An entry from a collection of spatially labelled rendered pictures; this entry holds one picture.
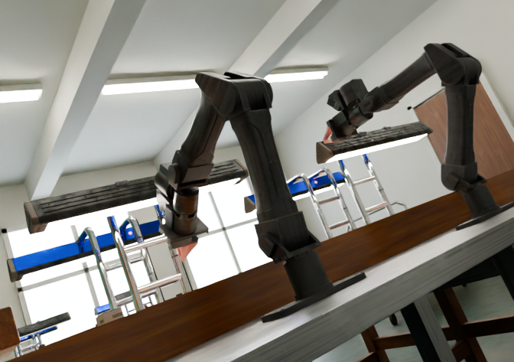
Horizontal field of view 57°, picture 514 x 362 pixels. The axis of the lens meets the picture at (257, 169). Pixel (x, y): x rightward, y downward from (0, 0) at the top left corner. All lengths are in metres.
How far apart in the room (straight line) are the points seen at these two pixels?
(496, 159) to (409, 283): 5.36
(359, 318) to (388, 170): 6.27
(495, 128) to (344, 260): 4.93
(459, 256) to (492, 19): 5.31
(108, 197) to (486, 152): 5.21
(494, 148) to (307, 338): 5.53
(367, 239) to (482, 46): 4.97
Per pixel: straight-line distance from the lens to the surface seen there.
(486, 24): 6.05
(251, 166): 0.85
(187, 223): 1.10
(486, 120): 6.01
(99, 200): 1.25
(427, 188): 6.57
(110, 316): 0.92
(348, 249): 1.17
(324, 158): 1.69
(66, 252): 1.80
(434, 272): 0.74
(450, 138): 1.28
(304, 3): 4.46
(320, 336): 0.57
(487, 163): 6.07
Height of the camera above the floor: 0.73
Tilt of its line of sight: 13 degrees up
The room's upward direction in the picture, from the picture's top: 22 degrees counter-clockwise
